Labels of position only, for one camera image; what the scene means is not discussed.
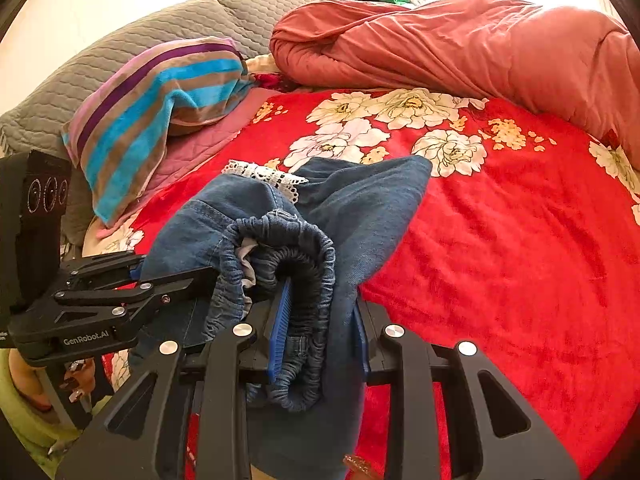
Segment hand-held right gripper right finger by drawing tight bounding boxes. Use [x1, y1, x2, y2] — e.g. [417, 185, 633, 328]
[352, 300, 581, 480]

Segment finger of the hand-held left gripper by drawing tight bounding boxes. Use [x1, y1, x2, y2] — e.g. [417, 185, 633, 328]
[59, 251, 147, 292]
[54, 266, 219, 323]

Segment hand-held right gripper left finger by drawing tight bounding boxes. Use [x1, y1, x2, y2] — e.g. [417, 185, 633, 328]
[55, 280, 297, 480]

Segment blue denim pants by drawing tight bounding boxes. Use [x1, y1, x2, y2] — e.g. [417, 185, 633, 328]
[127, 155, 434, 480]

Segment person's left hand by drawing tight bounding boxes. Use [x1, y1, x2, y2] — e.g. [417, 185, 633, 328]
[7, 352, 98, 413]

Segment pink quilted sheet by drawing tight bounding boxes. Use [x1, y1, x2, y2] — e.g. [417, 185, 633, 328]
[134, 87, 282, 212]

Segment red floral blanket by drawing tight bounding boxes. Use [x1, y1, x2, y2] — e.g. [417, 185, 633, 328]
[82, 87, 640, 480]

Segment striped towel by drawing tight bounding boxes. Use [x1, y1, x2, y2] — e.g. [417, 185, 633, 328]
[61, 36, 257, 229]

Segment grey quilted pillow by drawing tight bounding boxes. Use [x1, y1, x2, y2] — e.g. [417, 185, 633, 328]
[0, 0, 347, 246]

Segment coral comforter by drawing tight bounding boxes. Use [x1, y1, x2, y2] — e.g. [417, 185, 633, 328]
[270, 0, 640, 172]

